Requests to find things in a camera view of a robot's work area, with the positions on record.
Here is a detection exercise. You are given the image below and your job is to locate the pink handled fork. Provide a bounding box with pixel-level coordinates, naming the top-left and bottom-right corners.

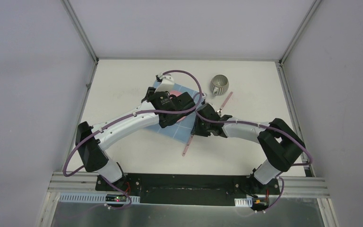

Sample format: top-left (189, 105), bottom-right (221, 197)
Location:
top-left (182, 134), bottom-right (194, 157)

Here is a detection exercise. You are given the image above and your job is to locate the pink plate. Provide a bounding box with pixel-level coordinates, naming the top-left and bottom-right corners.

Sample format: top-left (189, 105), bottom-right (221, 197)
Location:
top-left (169, 90), bottom-right (186, 122)

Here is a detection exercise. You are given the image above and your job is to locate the blue checked cloth napkin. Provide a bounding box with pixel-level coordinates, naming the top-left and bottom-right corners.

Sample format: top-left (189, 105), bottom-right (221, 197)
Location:
top-left (146, 84), bottom-right (199, 143)

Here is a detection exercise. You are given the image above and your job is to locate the pink handled spoon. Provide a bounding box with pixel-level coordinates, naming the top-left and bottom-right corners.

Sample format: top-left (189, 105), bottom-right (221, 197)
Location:
top-left (217, 92), bottom-right (233, 116)

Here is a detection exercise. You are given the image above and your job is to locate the grey ribbed mug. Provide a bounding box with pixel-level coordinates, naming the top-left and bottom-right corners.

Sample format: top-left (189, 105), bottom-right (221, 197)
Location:
top-left (210, 74), bottom-right (229, 96)

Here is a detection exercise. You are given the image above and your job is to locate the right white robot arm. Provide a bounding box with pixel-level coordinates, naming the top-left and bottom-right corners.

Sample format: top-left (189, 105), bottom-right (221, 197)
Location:
top-left (192, 104), bottom-right (305, 194)

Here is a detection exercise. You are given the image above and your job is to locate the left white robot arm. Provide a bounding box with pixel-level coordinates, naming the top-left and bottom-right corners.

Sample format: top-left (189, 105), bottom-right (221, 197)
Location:
top-left (75, 87), bottom-right (196, 191)

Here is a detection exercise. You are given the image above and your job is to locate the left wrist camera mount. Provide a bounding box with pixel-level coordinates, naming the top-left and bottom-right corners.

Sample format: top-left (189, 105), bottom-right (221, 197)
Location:
top-left (155, 73), bottom-right (174, 93)

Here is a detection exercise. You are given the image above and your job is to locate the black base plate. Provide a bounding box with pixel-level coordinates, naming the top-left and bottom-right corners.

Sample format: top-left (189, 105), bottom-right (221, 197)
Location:
top-left (95, 173), bottom-right (280, 207)

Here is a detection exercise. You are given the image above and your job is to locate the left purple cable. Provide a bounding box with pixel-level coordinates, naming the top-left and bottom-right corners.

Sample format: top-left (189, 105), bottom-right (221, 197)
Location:
top-left (62, 70), bottom-right (203, 210)

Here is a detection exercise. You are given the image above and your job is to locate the purple cable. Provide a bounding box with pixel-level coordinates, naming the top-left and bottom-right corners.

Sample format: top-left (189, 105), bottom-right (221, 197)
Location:
top-left (192, 92), bottom-right (314, 214)
top-left (62, 70), bottom-right (203, 210)

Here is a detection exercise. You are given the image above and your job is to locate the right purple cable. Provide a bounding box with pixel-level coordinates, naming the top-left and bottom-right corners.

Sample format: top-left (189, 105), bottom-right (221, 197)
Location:
top-left (192, 92), bottom-right (314, 214)

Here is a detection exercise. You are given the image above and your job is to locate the aluminium frame rail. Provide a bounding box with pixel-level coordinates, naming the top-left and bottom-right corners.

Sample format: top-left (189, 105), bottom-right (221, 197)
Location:
top-left (36, 172), bottom-right (340, 227)

